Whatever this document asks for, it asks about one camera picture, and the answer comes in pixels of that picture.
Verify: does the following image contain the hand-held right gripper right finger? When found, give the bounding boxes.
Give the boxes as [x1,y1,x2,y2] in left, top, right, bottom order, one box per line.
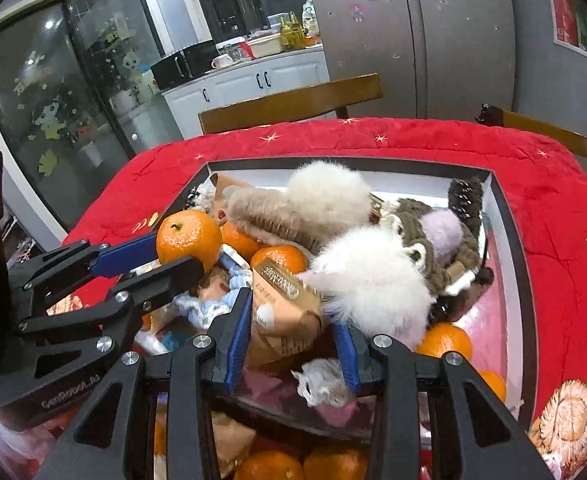
[331,322,549,480]

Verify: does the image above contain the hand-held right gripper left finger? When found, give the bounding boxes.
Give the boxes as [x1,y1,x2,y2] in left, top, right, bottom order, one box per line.
[33,287,253,480]

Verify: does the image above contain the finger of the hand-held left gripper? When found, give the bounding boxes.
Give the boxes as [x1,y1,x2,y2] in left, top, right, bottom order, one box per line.
[6,232,160,306]
[18,255,206,356]

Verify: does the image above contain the orange mandarin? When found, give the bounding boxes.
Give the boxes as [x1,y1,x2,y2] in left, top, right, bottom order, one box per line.
[416,322,474,361]
[250,243,308,276]
[303,442,369,480]
[476,370,508,403]
[153,410,168,456]
[233,450,305,480]
[156,210,222,273]
[220,220,266,261]

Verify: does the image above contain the blue knitted scrunchie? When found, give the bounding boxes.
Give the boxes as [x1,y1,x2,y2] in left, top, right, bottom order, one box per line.
[173,250,254,331]

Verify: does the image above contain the dark box with pink inside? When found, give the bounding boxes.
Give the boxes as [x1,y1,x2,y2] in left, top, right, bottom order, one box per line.
[138,157,539,436]

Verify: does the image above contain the white lace scrunchie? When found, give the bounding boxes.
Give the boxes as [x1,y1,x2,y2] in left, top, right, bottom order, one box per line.
[292,357,354,406]

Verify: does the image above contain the metal rack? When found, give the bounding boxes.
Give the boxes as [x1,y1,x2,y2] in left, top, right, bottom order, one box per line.
[0,200,39,266]

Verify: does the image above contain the white fluffy scrunchie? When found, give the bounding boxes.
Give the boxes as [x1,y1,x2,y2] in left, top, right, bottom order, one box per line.
[298,225,437,341]

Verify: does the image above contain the black white scrunchie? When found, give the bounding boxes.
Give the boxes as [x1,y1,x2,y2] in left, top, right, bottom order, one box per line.
[186,185,214,211]

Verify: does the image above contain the beige fluffy scrunchie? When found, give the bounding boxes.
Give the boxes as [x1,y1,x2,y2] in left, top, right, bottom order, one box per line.
[222,185,334,251]

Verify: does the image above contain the brown knitted scrunchie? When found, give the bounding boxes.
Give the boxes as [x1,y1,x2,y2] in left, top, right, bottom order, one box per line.
[388,197,481,296]

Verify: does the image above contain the small lilac fluffy scrunchie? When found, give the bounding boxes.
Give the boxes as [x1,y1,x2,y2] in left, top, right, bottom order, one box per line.
[418,210,467,266]

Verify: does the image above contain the glass sliding door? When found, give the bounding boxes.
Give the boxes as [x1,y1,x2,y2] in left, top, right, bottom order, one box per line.
[0,0,184,231]

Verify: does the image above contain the cream fluffy scrunchie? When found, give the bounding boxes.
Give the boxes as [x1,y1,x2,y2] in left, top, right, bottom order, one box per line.
[286,160,374,231]

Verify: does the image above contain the black microwave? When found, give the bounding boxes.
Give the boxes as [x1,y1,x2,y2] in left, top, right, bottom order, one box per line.
[150,40,219,91]

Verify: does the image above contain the dark brown braided hair clip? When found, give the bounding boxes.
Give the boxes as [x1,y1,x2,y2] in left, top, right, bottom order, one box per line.
[446,177,484,231]

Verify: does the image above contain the wooden chair back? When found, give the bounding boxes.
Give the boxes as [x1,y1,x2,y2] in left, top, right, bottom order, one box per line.
[198,72,384,136]

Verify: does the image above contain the wooden chair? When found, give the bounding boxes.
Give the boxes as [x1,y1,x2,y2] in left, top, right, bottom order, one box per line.
[198,72,384,136]
[476,104,587,163]

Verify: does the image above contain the white kitchen cabinet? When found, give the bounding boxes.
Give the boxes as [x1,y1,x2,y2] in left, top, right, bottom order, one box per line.
[160,42,331,141]

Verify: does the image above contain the red printed blanket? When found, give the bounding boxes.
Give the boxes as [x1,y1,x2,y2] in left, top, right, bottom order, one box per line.
[63,117,587,480]

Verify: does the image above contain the white dish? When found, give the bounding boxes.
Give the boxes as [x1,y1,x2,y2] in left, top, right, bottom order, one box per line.
[248,36,284,58]

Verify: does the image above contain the yellow oil bottles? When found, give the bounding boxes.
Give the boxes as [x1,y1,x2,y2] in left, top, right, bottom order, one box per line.
[278,10,308,51]

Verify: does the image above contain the steel refrigerator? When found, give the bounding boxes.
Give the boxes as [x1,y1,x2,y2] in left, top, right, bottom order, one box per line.
[301,0,519,121]

